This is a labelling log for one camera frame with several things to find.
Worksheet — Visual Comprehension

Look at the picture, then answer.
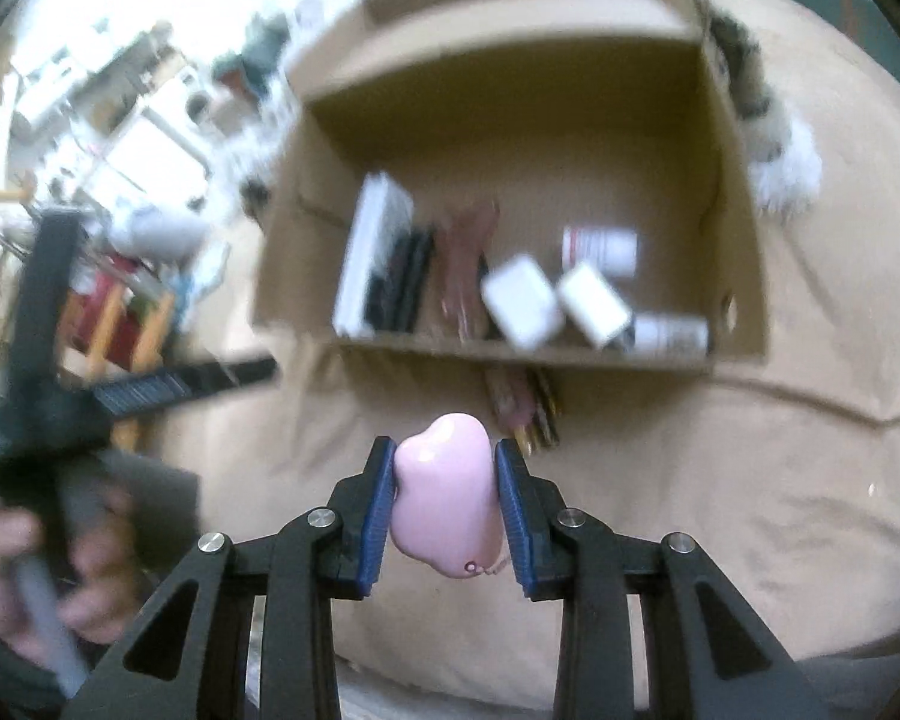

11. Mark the white remote control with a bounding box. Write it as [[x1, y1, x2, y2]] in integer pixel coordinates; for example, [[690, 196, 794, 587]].
[[331, 172, 414, 338]]

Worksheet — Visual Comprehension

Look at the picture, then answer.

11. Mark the pink cloud-shaped case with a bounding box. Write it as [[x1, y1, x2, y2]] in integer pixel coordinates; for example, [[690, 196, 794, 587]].
[[390, 413, 504, 578]]

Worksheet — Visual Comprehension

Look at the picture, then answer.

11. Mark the pink translucent glass vase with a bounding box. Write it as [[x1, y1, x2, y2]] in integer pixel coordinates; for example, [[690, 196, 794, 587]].
[[434, 197, 500, 341]]

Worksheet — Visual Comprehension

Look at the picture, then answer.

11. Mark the small white bottle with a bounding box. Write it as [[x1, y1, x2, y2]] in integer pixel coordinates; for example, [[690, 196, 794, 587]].
[[622, 312, 710, 359]]

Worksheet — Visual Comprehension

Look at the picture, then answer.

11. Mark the white wall charger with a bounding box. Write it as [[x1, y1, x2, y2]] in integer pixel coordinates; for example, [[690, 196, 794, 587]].
[[556, 262, 634, 349]]

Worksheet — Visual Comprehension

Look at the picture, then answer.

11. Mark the white earbuds case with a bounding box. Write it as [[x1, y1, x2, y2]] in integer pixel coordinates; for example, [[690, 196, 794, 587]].
[[481, 254, 566, 353]]

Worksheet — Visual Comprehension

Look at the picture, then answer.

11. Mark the person's left hand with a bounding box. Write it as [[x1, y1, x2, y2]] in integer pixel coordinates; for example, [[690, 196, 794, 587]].
[[0, 486, 141, 673]]

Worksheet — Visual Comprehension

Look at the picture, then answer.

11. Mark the grey laundry bag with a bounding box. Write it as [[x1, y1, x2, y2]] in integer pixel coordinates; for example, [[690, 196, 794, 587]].
[[109, 205, 209, 265]]

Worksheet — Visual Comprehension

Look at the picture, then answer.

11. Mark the white labelled pill bottle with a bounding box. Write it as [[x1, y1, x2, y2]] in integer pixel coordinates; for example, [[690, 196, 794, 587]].
[[560, 226, 639, 280]]

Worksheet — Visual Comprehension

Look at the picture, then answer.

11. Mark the open cardboard box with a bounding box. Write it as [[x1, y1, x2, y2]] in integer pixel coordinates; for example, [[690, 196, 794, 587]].
[[253, 0, 769, 361]]

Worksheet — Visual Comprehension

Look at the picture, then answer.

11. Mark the black white shaggy blanket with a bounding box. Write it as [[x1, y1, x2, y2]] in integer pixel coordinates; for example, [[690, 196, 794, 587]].
[[696, 0, 823, 220]]

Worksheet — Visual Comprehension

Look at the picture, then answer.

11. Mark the teal cushion with orange stripe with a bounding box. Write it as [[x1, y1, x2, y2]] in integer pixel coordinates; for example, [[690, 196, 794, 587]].
[[766, 0, 900, 91]]

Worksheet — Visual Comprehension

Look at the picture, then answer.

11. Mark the wooden chair frame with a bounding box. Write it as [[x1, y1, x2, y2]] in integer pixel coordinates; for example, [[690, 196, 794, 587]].
[[58, 283, 175, 380]]

